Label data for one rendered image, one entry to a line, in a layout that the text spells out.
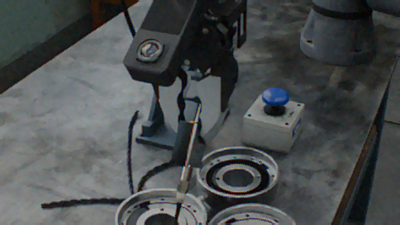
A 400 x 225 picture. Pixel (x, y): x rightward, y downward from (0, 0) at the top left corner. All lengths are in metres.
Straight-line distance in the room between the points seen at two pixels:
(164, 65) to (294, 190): 0.33
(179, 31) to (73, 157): 0.38
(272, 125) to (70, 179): 0.29
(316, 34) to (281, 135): 0.32
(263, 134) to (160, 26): 0.35
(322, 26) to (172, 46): 0.60
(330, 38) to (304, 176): 0.36
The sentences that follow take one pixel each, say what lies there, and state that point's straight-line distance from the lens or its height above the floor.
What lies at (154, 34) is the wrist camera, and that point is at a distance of 0.54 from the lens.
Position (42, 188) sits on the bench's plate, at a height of 0.80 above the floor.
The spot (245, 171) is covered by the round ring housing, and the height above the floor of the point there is 0.83.
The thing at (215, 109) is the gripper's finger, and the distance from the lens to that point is 0.61.
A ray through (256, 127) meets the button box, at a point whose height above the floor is 0.83.
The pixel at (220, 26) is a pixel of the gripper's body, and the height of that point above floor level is 1.06.
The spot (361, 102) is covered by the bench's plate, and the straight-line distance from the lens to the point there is 0.99.
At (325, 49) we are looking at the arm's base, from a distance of 1.09.
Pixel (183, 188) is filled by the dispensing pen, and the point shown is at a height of 0.89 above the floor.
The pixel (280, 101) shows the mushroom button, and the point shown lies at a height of 0.87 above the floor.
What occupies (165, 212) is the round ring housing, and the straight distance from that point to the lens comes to 0.70.
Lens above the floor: 1.29
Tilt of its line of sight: 30 degrees down
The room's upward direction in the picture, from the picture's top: 2 degrees counter-clockwise
